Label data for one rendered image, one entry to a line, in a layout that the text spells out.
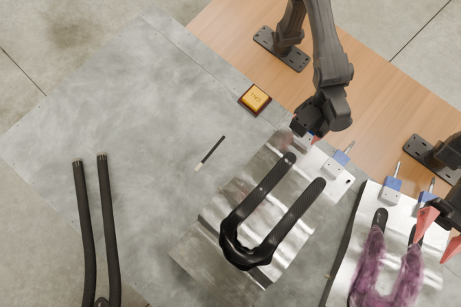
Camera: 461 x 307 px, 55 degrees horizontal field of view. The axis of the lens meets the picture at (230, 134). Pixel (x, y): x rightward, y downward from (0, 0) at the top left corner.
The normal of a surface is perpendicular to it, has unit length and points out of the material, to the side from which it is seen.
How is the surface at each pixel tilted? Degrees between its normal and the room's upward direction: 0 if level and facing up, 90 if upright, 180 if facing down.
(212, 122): 0
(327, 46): 14
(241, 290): 0
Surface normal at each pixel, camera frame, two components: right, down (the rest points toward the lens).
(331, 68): 0.08, -0.09
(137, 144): 0.04, -0.32
